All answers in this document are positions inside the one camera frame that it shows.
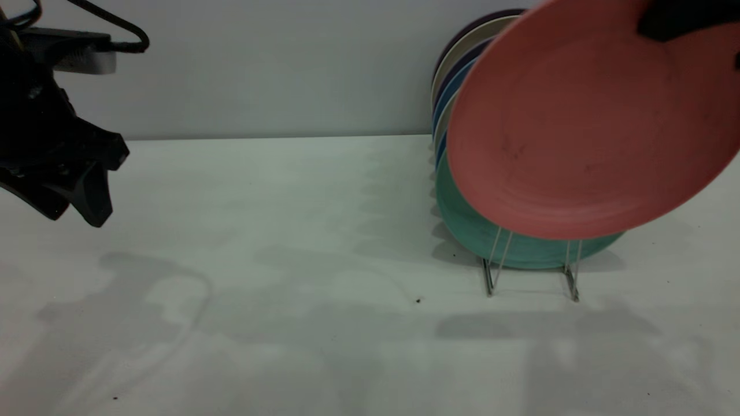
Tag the blue round plate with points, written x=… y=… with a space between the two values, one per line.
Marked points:
x=440 y=153
x=448 y=92

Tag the dark navy round plate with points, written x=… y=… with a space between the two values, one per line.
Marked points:
x=462 y=63

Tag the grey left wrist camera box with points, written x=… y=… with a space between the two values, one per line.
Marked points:
x=81 y=58

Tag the beige round plate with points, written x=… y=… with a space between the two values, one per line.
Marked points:
x=468 y=43
x=442 y=124

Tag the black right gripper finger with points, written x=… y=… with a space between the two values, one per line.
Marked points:
x=682 y=20

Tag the pink round plate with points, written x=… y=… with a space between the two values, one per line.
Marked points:
x=584 y=127

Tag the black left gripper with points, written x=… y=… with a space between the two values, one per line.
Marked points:
x=40 y=127

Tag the teal green round plate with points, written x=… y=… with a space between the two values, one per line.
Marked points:
x=480 y=231

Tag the dark purple round plate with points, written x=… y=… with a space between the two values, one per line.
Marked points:
x=474 y=24

